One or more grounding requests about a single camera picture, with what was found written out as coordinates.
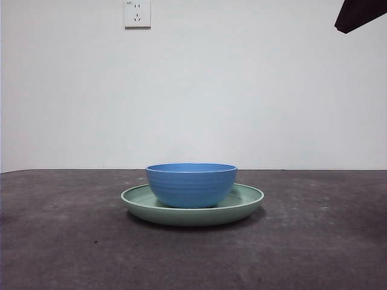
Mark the white wall socket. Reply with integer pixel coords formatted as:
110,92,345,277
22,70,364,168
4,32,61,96
124,0,152,30

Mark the green round plate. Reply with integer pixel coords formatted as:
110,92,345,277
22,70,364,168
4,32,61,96
120,182,265,227

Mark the blue ribbed bowl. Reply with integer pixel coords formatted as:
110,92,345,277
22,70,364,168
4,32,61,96
145,163,239,208

